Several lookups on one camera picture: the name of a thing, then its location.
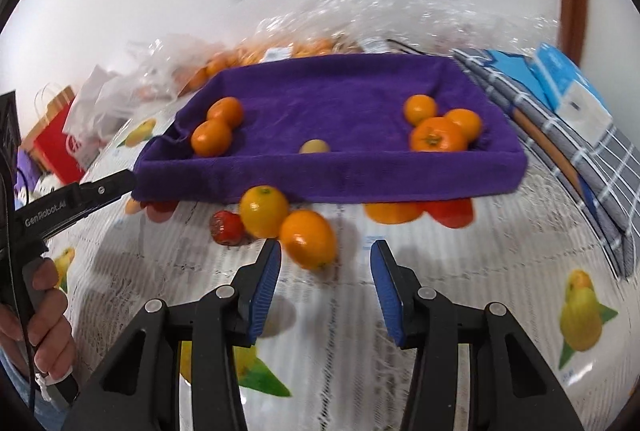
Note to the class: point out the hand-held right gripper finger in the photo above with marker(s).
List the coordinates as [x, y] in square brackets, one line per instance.
[107, 190]

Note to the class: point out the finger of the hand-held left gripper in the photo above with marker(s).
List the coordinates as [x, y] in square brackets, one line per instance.
[390, 296]
[262, 296]

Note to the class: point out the small yellow fruit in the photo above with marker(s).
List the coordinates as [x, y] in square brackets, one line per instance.
[314, 146]

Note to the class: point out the large orange tomato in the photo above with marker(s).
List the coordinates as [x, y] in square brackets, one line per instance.
[437, 134]

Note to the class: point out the purple towel-lined tray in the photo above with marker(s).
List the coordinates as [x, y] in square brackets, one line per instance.
[325, 101]

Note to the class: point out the person's left hand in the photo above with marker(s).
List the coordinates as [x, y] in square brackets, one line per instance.
[50, 326]

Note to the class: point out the purple bag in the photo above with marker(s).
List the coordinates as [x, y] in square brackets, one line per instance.
[25, 176]

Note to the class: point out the red paper bag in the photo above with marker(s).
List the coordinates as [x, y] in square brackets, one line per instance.
[55, 141]

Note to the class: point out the small red fruit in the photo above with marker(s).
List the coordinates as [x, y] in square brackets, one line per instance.
[226, 227]

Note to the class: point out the fruit-printed tablecloth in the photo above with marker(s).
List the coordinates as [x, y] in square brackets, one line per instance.
[340, 361]

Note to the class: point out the white plastic bag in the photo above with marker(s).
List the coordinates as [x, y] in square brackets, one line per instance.
[100, 101]

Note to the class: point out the small clear plastic bag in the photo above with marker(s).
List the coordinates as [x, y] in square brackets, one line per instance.
[160, 61]

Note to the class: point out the grey checked cloth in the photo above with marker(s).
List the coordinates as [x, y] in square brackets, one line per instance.
[590, 181]

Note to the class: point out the bag of mandarin oranges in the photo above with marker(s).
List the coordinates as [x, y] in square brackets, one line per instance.
[300, 48]

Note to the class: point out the blue tissue box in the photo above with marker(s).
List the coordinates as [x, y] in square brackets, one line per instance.
[575, 86]

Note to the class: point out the large crumpled clear plastic bag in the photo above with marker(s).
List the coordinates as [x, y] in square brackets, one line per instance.
[400, 1]

